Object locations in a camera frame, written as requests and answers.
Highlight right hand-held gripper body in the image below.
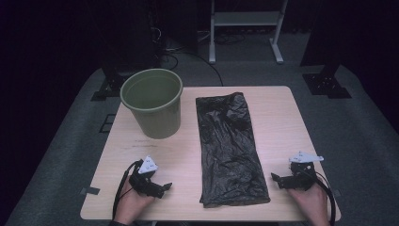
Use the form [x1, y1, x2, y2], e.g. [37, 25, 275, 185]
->
[280, 151, 325, 191]

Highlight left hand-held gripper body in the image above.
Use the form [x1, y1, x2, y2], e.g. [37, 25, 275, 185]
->
[128, 155, 159, 198]

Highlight black plastic trash bag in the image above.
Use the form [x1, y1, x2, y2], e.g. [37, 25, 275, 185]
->
[195, 91, 271, 209]

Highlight green plastic bucket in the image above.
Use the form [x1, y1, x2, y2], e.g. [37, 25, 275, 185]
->
[120, 68, 184, 140]

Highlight person's left hand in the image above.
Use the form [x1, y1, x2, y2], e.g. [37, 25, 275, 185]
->
[113, 183, 155, 225]

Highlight black tape floor outline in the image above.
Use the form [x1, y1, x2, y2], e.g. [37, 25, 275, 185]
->
[99, 113, 118, 134]

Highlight black stand base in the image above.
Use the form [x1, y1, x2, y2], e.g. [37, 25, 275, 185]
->
[90, 66, 133, 102]
[300, 62, 352, 100]

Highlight white metal stand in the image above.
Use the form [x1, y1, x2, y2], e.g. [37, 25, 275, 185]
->
[208, 0, 288, 65]

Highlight black floor cable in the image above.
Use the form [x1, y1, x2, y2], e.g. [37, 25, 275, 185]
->
[161, 50, 224, 87]

